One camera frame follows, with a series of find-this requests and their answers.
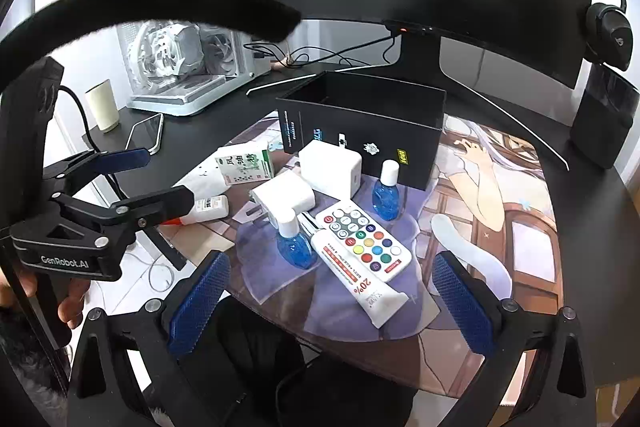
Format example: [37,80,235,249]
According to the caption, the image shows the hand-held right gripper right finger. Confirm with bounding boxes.
[431,252,601,427]

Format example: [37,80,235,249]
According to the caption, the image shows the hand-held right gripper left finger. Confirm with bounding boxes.
[67,251,233,427]

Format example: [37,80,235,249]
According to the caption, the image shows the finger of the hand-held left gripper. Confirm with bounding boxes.
[42,148,152,198]
[50,186,195,253]

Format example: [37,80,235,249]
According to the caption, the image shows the white soft packet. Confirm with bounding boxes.
[172,157,226,202]

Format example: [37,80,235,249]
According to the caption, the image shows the white bottle orange cap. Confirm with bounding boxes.
[162,194,230,226]

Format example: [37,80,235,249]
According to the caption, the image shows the green and white carton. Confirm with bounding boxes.
[216,145,276,188]

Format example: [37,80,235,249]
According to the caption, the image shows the white squeeze tube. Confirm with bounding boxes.
[297,212,423,328]

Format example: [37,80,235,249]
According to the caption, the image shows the white remote control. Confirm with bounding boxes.
[316,201,414,280]

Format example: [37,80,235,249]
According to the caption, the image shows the blue liquid bottle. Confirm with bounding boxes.
[276,209,318,270]
[371,159,402,222]

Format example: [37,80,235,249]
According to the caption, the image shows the small white charger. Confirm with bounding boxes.
[248,170,315,228]

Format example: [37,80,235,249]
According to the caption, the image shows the large white charger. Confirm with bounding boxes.
[298,141,363,198]

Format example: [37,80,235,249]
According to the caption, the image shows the black cardboard box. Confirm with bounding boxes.
[276,71,447,192]

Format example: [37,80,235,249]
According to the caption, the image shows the person's left forearm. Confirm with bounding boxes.
[0,307,68,413]

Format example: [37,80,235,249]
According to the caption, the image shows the black desktop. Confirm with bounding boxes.
[82,57,640,427]

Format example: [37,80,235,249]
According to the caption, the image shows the person's left hand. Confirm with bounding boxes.
[0,269,92,332]

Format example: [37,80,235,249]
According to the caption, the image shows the smartphone with white case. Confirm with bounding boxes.
[125,113,165,155]

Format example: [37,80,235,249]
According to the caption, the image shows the cream paper cup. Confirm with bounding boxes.
[84,79,120,132]

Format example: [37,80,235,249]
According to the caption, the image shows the printed desk mat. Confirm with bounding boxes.
[160,109,563,403]

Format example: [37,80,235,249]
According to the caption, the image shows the white computer case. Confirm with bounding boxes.
[112,0,273,116]

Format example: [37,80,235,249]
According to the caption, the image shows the person's black clothing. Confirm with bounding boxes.
[200,297,416,427]

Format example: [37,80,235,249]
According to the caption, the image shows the black headphones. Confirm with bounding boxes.
[582,0,636,70]

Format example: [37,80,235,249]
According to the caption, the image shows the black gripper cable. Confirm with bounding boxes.
[57,86,95,130]

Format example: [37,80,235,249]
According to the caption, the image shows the black usb cable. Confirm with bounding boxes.
[243,42,291,68]

